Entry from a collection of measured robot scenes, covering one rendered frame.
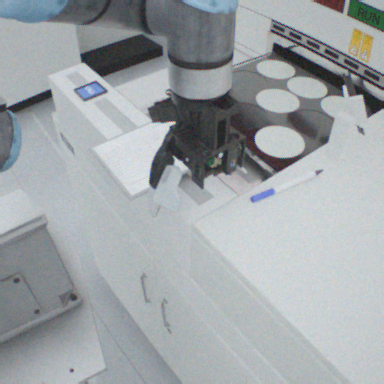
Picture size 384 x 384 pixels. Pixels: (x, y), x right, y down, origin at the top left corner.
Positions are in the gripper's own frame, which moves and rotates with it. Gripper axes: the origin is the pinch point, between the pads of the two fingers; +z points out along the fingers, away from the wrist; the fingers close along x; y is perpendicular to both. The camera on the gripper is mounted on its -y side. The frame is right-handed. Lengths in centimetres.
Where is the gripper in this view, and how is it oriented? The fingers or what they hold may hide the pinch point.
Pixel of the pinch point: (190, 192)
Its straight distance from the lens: 62.4
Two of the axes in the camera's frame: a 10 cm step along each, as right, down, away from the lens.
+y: 6.0, 5.7, -5.5
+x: 8.0, -4.4, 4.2
